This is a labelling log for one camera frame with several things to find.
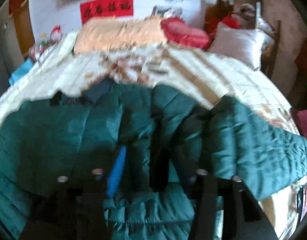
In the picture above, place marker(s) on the maroon fuzzy garment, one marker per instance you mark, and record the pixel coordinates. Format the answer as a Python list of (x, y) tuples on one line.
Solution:
[(300, 119)]

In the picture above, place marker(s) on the red heart-shaped cushion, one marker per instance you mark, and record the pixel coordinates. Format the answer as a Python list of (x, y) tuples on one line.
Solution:
[(177, 31)]

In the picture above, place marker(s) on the red cloth on chair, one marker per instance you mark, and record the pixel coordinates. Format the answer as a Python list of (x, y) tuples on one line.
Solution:
[(210, 25)]

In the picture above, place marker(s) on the clutter of bottles on nightstand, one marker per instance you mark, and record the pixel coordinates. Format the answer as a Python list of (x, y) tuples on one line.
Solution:
[(39, 47)]

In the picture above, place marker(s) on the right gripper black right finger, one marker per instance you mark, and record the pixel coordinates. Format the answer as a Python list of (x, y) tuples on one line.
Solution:
[(243, 217)]

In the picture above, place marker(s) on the cream floral checked bedspread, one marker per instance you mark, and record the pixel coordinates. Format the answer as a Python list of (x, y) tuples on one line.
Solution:
[(205, 77)]

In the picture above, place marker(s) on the white satin pillow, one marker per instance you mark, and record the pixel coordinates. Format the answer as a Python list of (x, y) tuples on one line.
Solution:
[(244, 45)]

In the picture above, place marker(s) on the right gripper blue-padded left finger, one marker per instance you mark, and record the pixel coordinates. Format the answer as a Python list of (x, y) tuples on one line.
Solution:
[(75, 209)]

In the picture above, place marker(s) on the dark green puffer jacket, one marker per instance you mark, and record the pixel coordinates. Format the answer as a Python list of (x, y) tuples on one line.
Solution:
[(46, 140)]

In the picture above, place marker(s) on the wooden chair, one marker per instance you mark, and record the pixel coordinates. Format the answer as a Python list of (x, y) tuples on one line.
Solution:
[(271, 42)]

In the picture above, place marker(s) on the red Chinese character banner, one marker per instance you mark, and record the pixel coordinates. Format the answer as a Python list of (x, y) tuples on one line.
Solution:
[(106, 8)]

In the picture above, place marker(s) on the pink pig plush toy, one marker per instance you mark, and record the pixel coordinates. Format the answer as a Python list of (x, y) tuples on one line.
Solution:
[(56, 35)]

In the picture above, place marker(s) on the peach frilled pillow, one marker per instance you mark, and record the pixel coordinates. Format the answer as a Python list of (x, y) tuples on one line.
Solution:
[(105, 34)]

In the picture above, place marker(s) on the blue paper bag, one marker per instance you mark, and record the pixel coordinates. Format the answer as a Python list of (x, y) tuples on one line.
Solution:
[(20, 72)]

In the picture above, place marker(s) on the wooden door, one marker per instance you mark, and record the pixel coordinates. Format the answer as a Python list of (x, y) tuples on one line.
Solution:
[(19, 11)]

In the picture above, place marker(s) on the printed picture against wall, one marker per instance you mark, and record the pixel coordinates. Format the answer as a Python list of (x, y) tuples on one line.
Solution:
[(166, 11)]

